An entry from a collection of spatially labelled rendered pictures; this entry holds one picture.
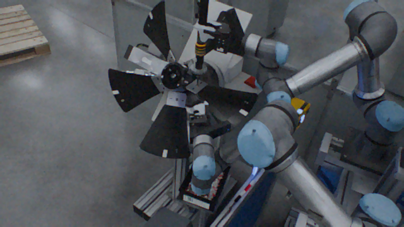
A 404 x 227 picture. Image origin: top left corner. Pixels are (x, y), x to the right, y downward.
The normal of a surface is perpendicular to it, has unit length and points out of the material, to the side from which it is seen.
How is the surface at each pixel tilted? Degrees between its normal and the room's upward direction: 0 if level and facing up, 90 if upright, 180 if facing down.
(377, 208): 7
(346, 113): 90
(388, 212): 7
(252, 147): 86
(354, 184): 0
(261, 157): 86
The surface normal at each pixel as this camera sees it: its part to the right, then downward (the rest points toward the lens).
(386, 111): 0.10, -0.65
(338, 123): -0.58, 0.52
